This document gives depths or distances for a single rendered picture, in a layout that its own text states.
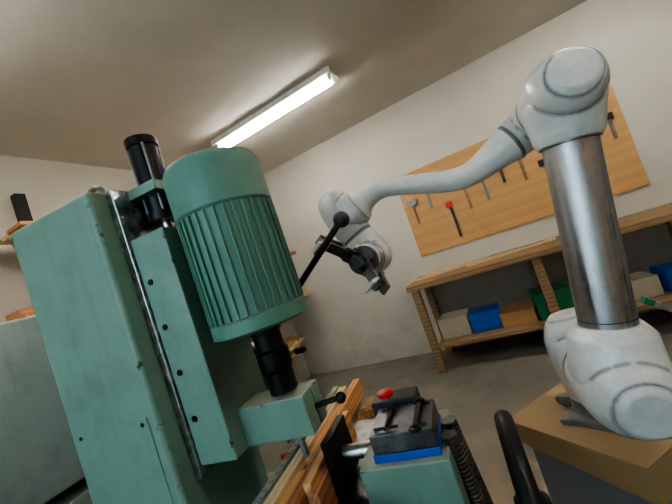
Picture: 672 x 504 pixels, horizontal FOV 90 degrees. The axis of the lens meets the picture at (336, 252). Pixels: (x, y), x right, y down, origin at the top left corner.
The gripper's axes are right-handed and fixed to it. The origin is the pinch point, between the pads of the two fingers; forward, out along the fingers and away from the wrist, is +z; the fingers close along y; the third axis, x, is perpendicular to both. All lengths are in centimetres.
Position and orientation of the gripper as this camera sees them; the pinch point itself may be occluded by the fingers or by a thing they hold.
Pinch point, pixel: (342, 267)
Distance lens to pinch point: 71.3
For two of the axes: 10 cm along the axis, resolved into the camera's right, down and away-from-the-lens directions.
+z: -3.1, 0.6, -9.5
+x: 5.4, -8.1, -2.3
